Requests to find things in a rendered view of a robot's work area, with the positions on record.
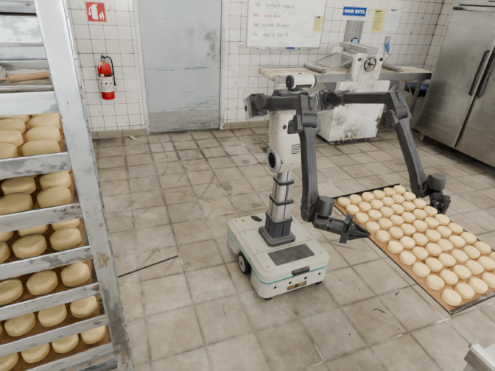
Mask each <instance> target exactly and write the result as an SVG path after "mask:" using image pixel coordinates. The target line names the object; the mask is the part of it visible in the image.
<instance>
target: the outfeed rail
mask: <svg viewBox="0 0 495 371"><path fill-rule="evenodd" d="M478 342H479V341H478V340H476V341H474V342H471V343H470V344H469V346H468V347H469V348H470V349H469V351H468V352H467V354H466V356H465V358H464V360H465V361H466V362H467V363H468V364H469V365H470V366H471V367H472V368H473V369H474V370H475V371H495V358H494V357H493V356H492V355H491V354H489V353H488V352H487V351H486V350H485V349H484V348H483V347H481V346H480V345H479V344H478Z"/></svg>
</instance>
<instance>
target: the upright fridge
mask: <svg viewBox="0 0 495 371"><path fill-rule="evenodd" d="M457 3H458V4H460V5H458V6H457V7H453V8H452V9H454V10H452V14H451V17H450V20H449V24H448V26H447V29H446V33H445V35H444V38H443V42H442V45H441V48H440V51H439V54H438V58H437V61H436V64H435V67H434V70H433V72H432V76H431V80H430V82H429V86H428V88H427V91H426V95H425V97H424V102H423V104H422V107H421V111H420V113H419V116H418V120H417V123H416V126H415V129H414V130H413V131H415V132H417V133H421V137H420V139H421V140H420V141H419V142H421V143H422V142H423V141H422V140H423V139H424V136H425V135H426V136H428V137H430V138H432V139H434V140H436V141H439V142H441V143H442V144H445V145H447V146H450V147H451V148H453V149H456V150H458V151H460V152H462V153H464V154H466V155H469V156H471V157H473V158H475V159H477V160H480V161H482V162H483V163H486V164H488V165H490V166H493V167H494V168H495V0H458V2H457Z"/></svg>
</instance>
